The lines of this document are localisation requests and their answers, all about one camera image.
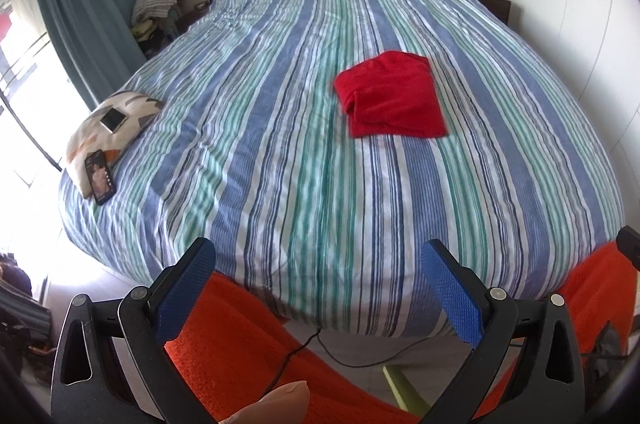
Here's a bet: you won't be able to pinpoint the red sweater with white dog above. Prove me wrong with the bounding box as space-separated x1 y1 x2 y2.
334 51 447 138

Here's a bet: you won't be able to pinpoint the pile of folded clothes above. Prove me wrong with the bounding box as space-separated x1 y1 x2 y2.
131 0 185 42

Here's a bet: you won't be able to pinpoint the person's left hand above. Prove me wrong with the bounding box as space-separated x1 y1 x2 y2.
221 381 310 424

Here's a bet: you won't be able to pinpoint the orange fuzzy trousers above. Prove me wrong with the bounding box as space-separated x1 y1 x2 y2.
165 238 638 423

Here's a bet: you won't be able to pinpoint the black smartphone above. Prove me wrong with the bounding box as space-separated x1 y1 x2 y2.
85 149 117 205

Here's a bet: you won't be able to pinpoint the patterned cream pillow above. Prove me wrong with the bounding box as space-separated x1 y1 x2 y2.
64 91 164 198

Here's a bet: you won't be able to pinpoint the striped blue green bedspread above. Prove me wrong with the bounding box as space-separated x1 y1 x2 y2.
60 0 624 337

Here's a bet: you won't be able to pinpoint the white wardrobe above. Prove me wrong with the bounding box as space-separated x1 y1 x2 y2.
510 0 639 225

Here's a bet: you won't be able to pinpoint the black cable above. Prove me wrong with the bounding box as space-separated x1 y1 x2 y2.
259 325 442 405

